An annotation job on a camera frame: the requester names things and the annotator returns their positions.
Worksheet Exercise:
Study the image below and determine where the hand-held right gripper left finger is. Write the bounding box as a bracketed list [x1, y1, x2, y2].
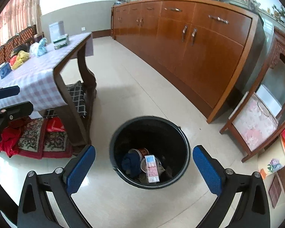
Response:
[18, 145, 96, 228]

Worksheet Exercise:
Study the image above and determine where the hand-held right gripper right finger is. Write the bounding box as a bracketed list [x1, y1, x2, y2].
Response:
[193, 145, 271, 228]

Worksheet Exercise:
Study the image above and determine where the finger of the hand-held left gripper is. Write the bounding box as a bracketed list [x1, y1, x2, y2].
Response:
[0, 101, 34, 126]
[0, 85, 21, 105]

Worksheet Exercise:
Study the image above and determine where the small blue box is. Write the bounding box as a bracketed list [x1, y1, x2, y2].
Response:
[0, 63, 11, 78]

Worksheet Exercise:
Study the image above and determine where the yellow cloth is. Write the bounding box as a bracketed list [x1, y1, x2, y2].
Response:
[11, 51, 30, 70]

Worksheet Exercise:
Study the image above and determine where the beige cloth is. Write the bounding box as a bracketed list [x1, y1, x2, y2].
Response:
[139, 166, 174, 184]

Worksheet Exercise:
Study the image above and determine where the clear plastic bag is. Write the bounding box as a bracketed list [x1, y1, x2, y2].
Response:
[29, 42, 41, 55]

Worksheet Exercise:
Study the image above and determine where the dark blue cloth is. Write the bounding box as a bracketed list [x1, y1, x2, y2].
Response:
[122, 152, 143, 179]

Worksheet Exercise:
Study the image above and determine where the red and white small box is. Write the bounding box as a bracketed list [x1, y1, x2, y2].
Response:
[144, 155, 160, 183]

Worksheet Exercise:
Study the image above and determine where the black plastic bucket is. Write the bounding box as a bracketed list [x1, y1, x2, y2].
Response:
[109, 116, 190, 190]

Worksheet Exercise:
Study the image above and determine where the red paper cup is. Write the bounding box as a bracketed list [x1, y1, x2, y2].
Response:
[128, 148, 150, 162]

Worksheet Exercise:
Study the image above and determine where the green and white box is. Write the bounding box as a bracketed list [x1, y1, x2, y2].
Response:
[53, 34, 69, 50]

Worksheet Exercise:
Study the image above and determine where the patterned rug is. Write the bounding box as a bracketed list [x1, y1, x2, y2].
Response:
[17, 117, 73, 159]

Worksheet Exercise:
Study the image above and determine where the table with checkered cloth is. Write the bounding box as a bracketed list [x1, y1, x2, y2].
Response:
[0, 33, 93, 112]

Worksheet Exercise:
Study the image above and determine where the red packet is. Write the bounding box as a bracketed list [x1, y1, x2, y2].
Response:
[46, 116, 66, 133]

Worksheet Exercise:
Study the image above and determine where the wooden bench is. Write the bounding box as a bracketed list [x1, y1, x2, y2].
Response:
[0, 24, 44, 70]

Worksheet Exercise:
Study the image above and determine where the dark checked cushion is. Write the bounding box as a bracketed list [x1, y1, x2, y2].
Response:
[66, 81, 88, 119]

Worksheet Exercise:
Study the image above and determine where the cream floral bin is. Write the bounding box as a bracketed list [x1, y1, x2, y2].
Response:
[258, 138, 285, 180]

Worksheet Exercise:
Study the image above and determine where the pink floral framed panel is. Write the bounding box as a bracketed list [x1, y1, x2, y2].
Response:
[233, 97, 279, 152]

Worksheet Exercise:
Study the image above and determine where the brown square tile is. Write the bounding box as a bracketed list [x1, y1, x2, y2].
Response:
[267, 172, 283, 208]

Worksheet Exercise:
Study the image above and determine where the white tall container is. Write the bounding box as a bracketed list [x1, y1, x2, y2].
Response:
[49, 21, 64, 41]

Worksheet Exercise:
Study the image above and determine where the beige patterned curtain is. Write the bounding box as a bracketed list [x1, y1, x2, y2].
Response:
[0, 0, 42, 50]

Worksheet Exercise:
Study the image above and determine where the white flat box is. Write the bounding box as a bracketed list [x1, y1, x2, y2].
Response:
[255, 84, 283, 118]

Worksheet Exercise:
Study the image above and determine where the wooden sideboard cabinet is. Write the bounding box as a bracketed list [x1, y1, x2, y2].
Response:
[111, 0, 268, 124]

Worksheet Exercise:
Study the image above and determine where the carved wooden stand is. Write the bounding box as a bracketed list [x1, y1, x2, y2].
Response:
[220, 27, 285, 163]

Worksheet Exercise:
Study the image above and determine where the potted plant in white pot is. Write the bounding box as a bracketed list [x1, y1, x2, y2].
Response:
[271, 3, 285, 29]

